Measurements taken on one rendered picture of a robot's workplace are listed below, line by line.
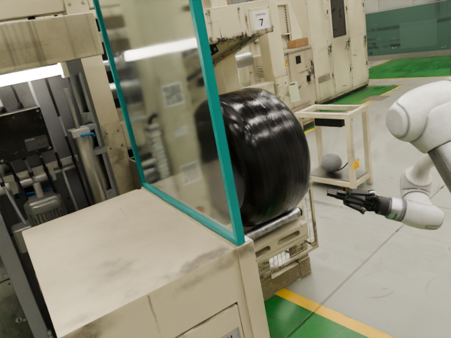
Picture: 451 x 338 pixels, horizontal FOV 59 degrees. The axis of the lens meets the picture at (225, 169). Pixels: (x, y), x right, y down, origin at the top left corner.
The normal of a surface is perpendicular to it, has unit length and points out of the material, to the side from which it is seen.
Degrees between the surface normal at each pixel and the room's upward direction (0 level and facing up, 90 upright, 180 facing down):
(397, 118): 89
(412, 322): 0
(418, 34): 90
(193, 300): 90
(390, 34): 90
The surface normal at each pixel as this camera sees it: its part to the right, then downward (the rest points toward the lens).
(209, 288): 0.53, 0.18
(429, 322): -0.18, -0.93
